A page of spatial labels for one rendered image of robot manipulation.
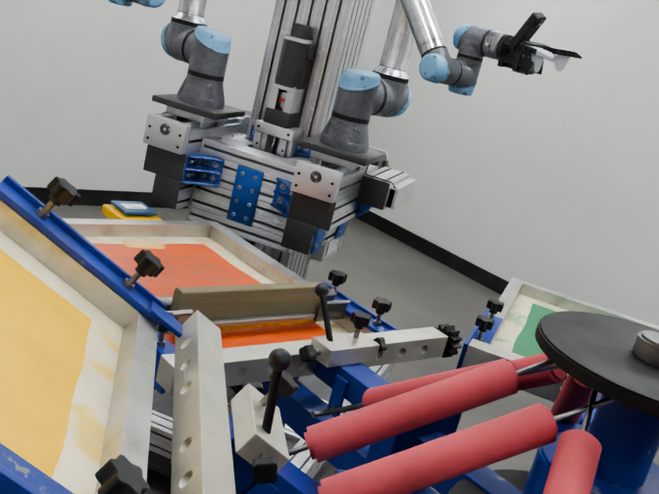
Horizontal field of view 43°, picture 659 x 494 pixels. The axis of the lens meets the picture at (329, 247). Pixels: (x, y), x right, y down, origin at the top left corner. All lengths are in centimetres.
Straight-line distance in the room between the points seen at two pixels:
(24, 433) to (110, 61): 477
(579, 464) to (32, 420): 60
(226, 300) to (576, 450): 90
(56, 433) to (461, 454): 47
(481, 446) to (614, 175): 462
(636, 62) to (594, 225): 105
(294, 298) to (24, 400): 97
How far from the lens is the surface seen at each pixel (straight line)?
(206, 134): 265
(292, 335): 183
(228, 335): 176
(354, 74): 247
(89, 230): 219
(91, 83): 556
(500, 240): 605
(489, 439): 104
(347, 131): 246
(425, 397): 114
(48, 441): 92
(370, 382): 150
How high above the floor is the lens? 166
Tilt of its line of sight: 16 degrees down
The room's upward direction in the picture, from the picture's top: 14 degrees clockwise
